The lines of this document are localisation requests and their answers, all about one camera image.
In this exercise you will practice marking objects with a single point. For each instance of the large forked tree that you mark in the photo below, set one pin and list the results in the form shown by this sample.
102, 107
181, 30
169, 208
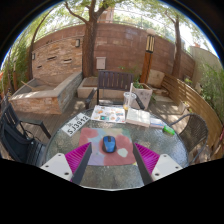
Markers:
89, 50

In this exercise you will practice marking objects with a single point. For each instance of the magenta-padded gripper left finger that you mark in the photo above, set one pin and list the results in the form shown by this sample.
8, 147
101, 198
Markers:
58, 165

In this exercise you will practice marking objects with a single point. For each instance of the slim leaning tree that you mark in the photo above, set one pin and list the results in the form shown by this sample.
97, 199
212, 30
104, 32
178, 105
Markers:
176, 53

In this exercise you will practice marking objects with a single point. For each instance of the thin blue and white booklet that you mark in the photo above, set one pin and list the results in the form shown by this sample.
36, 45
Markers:
156, 123

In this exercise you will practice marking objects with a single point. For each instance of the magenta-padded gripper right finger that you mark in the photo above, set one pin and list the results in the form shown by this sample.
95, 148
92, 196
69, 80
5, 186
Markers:
165, 165

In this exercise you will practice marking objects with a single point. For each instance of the pastel watercolour print mouse pad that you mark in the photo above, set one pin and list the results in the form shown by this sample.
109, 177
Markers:
91, 140

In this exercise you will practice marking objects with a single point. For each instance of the white drinking straw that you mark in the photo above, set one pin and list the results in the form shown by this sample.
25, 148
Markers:
130, 91

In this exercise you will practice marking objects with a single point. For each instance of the black wall lantern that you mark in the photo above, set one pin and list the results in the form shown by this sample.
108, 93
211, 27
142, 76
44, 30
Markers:
77, 42
33, 56

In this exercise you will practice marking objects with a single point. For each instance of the small green plastic object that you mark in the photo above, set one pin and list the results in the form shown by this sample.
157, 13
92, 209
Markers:
168, 130

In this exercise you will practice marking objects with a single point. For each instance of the clear plastic drink cup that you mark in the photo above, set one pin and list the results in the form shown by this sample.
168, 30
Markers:
126, 100

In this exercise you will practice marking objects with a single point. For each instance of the thick white book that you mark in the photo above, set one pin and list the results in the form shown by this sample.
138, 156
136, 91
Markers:
138, 117

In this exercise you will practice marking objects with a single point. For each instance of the beige wall utility box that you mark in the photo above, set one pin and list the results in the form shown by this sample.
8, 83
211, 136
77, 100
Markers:
101, 63

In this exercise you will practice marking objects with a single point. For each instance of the curved wooden slat fence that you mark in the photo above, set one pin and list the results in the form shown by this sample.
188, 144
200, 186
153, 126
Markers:
190, 98

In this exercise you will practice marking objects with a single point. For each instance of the black metal garden chair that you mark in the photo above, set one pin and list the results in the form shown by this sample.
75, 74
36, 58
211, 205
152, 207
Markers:
16, 140

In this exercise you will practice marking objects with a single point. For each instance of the wooden garden lamp post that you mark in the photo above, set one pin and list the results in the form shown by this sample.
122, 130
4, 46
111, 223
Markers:
146, 63

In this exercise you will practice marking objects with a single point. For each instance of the white vehicle licence plate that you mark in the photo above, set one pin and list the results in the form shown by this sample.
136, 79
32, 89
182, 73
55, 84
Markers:
75, 124

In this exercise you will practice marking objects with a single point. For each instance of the dark brown slatted wooden chair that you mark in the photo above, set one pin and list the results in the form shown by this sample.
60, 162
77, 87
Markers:
113, 80

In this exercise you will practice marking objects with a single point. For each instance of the square concrete plant pot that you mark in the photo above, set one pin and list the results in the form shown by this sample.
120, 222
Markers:
145, 95

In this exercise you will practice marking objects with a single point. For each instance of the dark wicker garden chair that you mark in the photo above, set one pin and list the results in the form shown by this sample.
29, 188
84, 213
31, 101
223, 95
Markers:
196, 133

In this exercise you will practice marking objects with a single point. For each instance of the thin curved tree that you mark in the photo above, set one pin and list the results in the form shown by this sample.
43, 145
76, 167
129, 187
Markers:
30, 60

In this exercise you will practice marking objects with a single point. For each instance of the raised stone planter bed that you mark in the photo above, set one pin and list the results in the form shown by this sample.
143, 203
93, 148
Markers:
46, 98

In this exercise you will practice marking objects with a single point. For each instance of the low concrete block step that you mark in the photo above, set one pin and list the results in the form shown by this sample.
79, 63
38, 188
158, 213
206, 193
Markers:
87, 88

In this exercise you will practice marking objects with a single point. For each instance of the pale stone boulder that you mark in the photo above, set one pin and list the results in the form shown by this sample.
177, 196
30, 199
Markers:
156, 78

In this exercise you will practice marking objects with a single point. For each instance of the blue and black computer mouse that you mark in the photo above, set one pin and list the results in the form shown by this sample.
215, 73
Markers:
108, 145

